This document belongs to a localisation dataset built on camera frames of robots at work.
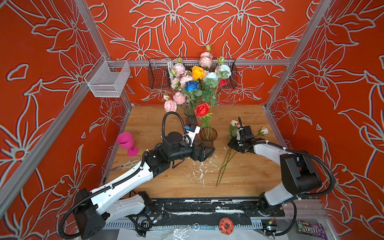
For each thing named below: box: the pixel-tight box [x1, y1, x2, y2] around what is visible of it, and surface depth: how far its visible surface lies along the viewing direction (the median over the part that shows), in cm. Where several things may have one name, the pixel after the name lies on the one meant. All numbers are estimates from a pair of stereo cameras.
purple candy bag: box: [295, 219, 328, 240], surface depth 68 cm
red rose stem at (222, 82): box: [218, 79, 227, 87], surface depth 76 cm
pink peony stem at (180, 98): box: [164, 75, 194, 115], surface depth 77 cm
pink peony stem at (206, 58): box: [200, 45, 214, 69], surface depth 80 cm
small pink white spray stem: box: [203, 56, 232, 133], surface depth 72 cm
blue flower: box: [185, 81, 199, 93], surface depth 67 cm
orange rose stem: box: [192, 65, 206, 80], surface depth 73 cm
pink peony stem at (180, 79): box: [171, 57, 188, 91], surface depth 79 cm
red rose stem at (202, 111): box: [195, 102, 213, 140], surface depth 71 cm
